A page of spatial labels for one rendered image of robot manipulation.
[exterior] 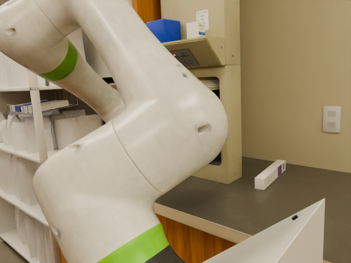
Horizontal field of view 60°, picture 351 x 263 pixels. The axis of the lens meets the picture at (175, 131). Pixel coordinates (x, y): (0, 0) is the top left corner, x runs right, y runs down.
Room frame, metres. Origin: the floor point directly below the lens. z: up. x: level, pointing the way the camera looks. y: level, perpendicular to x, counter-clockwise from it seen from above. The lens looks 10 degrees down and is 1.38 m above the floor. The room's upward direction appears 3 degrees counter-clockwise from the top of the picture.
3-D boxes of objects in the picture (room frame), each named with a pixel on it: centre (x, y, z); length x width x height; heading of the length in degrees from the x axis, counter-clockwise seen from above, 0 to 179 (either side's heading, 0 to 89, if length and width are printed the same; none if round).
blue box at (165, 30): (1.29, 0.03, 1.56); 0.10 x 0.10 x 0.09; 48
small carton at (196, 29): (1.18, -0.10, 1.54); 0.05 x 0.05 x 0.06; 56
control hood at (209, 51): (1.22, -0.04, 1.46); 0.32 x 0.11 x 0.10; 48
